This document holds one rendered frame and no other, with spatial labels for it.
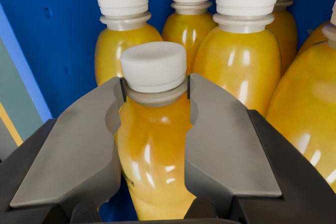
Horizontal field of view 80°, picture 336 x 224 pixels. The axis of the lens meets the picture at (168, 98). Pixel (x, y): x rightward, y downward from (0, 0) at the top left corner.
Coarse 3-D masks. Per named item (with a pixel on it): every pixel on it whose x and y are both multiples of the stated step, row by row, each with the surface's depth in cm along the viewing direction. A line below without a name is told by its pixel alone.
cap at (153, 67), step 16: (128, 48) 12; (144, 48) 12; (160, 48) 12; (176, 48) 12; (128, 64) 11; (144, 64) 10; (160, 64) 10; (176, 64) 11; (128, 80) 11; (144, 80) 11; (160, 80) 11; (176, 80) 11
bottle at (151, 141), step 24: (144, 96) 11; (168, 96) 11; (144, 120) 12; (168, 120) 12; (120, 144) 13; (144, 144) 12; (168, 144) 12; (144, 168) 12; (168, 168) 12; (144, 192) 14; (168, 192) 13; (144, 216) 16; (168, 216) 15
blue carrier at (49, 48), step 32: (0, 0) 10; (32, 0) 13; (64, 0) 15; (96, 0) 18; (160, 0) 22; (320, 0) 20; (0, 32) 11; (32, 32) 13; (64, 32) 16; (96, 32) 19; (160, 32) 24; (32, 64) 12; (64, 64) 16; (32, 96) 13; (64, 96) 16; (128, 192) 28
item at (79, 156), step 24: (96, 96) 10; (120, 96) 12; (72, 120) 8; (96, 120) 8; (120, 120) 10; (48, 144) 7; (72, 144) 7; (96, 144) 7; (48, 168) 6; (72, 168) 6; (96, 168) 6; (120, 168) 8; (24, 192) 6; (48, 192) 6; (72, 192) 6; (96, 192) 7
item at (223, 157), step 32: (192, 96) 10; (224, 96) 9; (192, 128) 8; (224, 128) 8; (192, 160) 6; (224, 160) 6; (256, 160) 6; (192, 192) 7; (224, 192) 6; (256, 192) 5
